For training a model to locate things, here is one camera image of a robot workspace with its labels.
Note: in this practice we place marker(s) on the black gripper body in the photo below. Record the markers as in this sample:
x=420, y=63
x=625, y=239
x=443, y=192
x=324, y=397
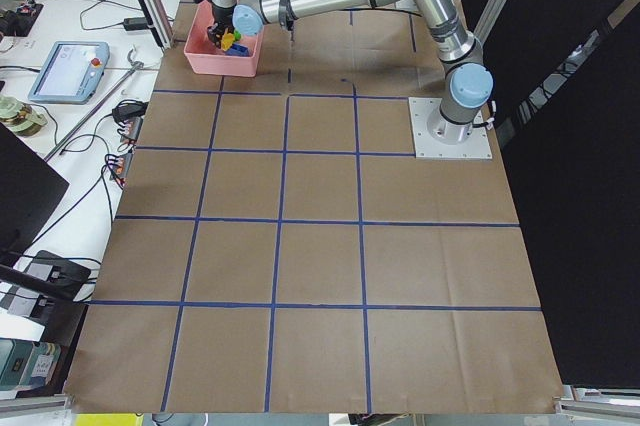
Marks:
x=220, y=16

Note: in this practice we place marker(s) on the yellow toy block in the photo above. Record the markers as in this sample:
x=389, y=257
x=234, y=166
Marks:
x=227, y=41

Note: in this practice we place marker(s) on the blue toy block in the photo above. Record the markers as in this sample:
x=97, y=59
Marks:
x=238, y=50

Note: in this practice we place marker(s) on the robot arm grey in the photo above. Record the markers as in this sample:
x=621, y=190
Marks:
x=468, y=84

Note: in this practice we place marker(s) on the pink plastic box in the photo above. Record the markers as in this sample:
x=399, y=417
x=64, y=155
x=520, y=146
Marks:
x=205, y=58

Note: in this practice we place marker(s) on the black power adapter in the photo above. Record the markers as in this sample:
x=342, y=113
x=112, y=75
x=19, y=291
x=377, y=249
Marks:
x=135, y=24

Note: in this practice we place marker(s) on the metal rod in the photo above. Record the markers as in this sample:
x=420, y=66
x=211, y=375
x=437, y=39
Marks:
x=135, y=65

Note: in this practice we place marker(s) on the blue teach pendant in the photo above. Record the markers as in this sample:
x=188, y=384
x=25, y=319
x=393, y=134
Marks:
x=71, y=73

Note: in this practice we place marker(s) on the black monitor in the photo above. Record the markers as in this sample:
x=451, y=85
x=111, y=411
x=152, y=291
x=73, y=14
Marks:
x=30, y=192

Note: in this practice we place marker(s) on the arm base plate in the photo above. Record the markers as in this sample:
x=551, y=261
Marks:
x=450, y=146

